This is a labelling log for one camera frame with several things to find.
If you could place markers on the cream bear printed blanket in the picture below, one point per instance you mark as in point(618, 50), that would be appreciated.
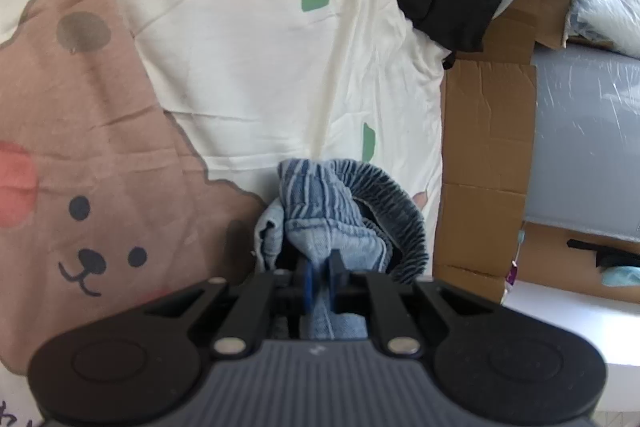
point(225, 57)

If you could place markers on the long low cardboard sheet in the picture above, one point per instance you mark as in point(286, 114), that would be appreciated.
point(485, 157)

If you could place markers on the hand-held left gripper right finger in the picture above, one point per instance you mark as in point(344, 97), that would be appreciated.
point(334, 274)

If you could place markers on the light blue denim pants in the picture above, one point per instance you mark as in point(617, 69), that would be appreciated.
point(320, 217)

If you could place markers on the purple and white package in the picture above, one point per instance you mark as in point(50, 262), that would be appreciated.
point(511, 274)

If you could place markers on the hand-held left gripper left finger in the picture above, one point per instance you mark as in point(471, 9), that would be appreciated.
point(308, 282)

